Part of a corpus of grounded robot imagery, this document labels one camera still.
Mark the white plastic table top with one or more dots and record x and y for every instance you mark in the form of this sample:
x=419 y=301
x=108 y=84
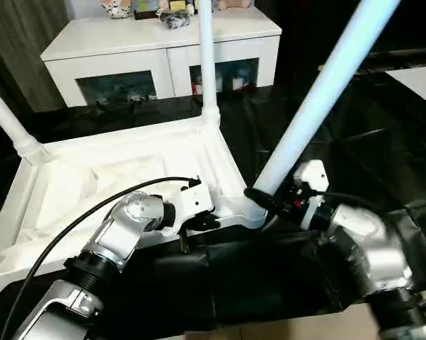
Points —
x=92 y=170

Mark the white plastic table leg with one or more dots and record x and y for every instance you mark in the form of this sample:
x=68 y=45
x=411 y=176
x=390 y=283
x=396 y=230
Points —
x=322 y=92
x=4 y=117
x=207 y=53

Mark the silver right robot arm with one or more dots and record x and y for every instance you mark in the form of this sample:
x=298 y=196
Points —
x=375 y=241

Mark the black mat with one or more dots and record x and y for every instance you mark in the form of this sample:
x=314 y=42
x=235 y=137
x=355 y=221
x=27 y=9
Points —
x=269 y=276

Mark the white mug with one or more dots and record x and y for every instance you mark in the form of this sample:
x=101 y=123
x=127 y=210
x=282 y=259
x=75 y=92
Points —
x=240 y=84
x=198 y=88

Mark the white long board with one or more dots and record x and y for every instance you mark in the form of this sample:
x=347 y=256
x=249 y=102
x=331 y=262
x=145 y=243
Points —
x=414 y=83

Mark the white low cabinet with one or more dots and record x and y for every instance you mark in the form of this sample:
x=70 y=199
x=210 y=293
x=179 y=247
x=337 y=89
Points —
x=128 y=42

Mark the brown teddy bear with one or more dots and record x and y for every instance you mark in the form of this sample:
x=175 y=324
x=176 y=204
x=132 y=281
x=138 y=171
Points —
x=236 y=3

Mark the row of picture frames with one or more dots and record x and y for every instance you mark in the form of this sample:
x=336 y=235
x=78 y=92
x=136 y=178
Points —
x=156 y=7

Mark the spotted white ornament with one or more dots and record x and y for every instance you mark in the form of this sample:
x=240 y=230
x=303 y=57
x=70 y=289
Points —
x=115 y=8

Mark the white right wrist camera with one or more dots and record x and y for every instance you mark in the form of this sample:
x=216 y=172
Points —
x=313 y=175

